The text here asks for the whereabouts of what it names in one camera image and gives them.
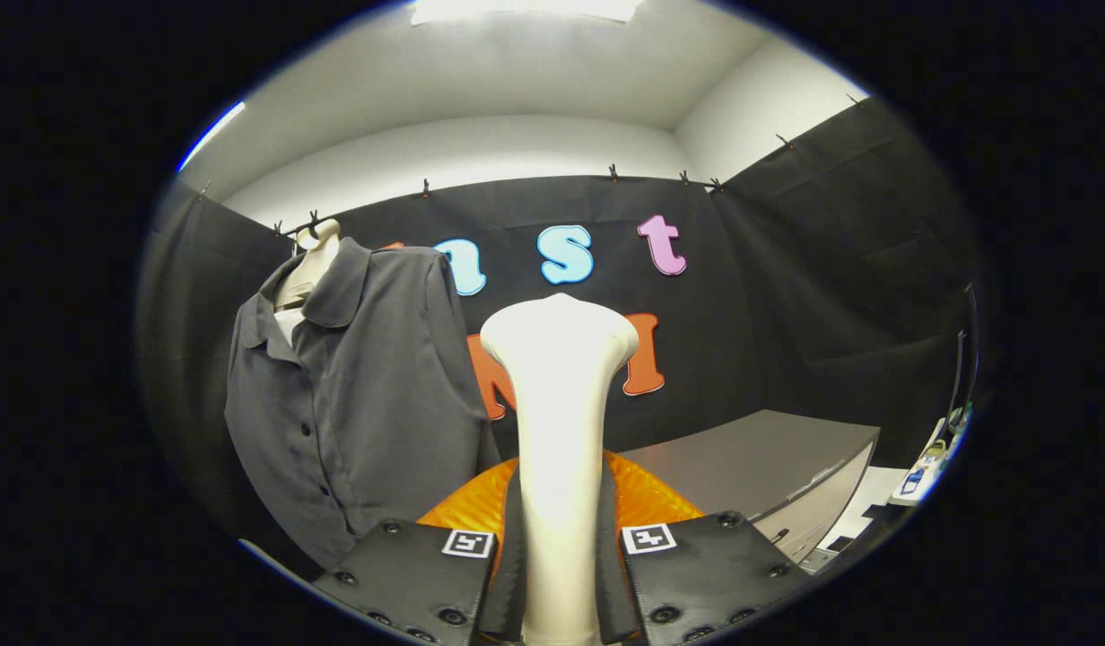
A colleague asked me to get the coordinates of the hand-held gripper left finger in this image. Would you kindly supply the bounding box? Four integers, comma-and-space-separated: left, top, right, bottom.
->
312, 456, 525, 645

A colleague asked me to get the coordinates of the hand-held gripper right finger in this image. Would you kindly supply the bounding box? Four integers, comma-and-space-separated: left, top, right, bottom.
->
597, 450, 812, 645

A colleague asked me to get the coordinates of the grey button shirt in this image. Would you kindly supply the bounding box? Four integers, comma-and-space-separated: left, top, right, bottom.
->
224, 238, 501, 571

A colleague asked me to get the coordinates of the grey and beige cabinet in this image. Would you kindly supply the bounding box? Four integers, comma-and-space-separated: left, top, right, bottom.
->
617, 409, 882, 566

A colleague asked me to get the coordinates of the white flat panel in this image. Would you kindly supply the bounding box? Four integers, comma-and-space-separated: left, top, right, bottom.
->
822, 465, 912, 553

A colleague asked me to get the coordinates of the white side table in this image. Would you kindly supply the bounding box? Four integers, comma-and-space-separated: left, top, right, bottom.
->
889, 408, 973, 508

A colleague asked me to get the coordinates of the black backdrop cloth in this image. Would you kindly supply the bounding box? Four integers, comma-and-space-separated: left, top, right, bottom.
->
140, 94, 979, 575

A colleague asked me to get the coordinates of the white mannequin torso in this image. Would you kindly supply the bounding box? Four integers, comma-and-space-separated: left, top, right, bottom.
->
273, 218, 343, 349

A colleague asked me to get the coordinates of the row of black backdrop clips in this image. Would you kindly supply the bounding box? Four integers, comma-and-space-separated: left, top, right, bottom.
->
194, 90, 867, 239

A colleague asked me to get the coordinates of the large ceiling light panel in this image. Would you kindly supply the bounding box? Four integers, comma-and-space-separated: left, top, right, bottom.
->
411, 0, 645, 26

